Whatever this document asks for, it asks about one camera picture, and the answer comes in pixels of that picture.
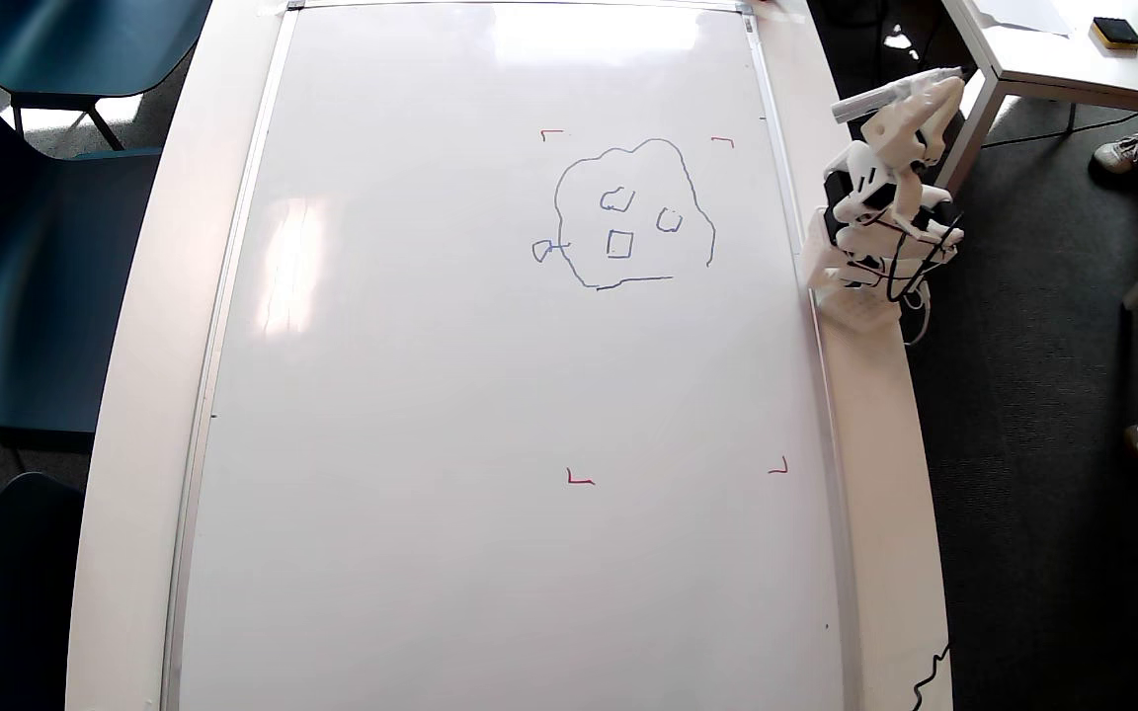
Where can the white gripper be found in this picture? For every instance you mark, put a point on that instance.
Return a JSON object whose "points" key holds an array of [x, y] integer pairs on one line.
{"points": [[910, 102]]}

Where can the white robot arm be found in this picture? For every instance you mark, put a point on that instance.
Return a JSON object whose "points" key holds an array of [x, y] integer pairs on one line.
{"points": [[870, 232]]}

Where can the large white whiteboard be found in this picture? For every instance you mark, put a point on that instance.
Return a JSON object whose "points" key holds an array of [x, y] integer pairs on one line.
{"points": [[431, 395]]}

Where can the white side table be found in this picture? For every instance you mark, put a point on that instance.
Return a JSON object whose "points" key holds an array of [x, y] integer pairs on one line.
{"points": [[1053, 59]]}

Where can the white paper sheet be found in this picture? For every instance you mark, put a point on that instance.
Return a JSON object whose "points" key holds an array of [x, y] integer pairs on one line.
{"points": [[1023, 12]]}

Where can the black yellow eraser sponge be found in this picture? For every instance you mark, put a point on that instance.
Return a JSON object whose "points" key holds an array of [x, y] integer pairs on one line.
{"points": [[1115, 32]]}

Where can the dark blue chair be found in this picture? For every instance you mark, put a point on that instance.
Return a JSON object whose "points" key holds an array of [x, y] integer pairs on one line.
{"points": [[16, 296], [16, 592], [85, 49]]}

